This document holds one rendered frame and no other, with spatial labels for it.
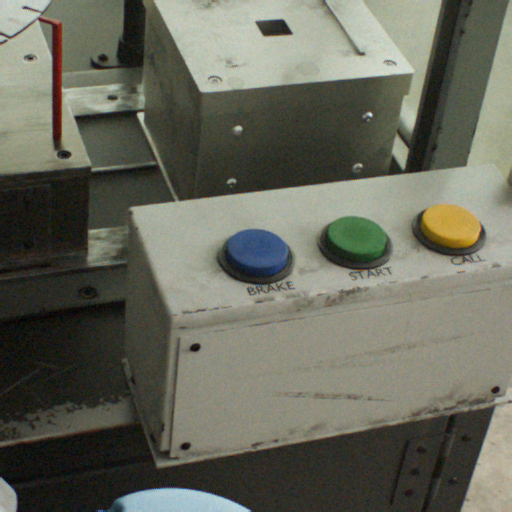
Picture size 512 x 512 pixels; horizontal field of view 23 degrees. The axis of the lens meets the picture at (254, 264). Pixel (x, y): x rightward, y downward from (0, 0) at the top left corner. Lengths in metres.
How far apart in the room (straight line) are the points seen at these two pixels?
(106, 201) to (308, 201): 0.26
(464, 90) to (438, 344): 0.20
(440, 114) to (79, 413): 0.35
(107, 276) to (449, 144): 0.29
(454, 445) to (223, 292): 0.37
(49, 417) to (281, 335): 0.19
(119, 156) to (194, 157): 0.14
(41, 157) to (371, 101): 0.27
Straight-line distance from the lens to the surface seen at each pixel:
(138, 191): 1.11
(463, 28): 0.94
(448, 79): 0.96
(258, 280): 0.81
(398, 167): 1.12
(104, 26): 1.35
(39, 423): 0.92
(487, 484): 1.93
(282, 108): 1.01
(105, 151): 1.15
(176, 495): 0.59
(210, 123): 0.99
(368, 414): 0.92
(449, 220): 0.87
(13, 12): 0.96
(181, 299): 0.79
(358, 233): 0.84
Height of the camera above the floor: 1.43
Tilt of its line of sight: 41 degrees down
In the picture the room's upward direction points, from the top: 8 degrees clockwise
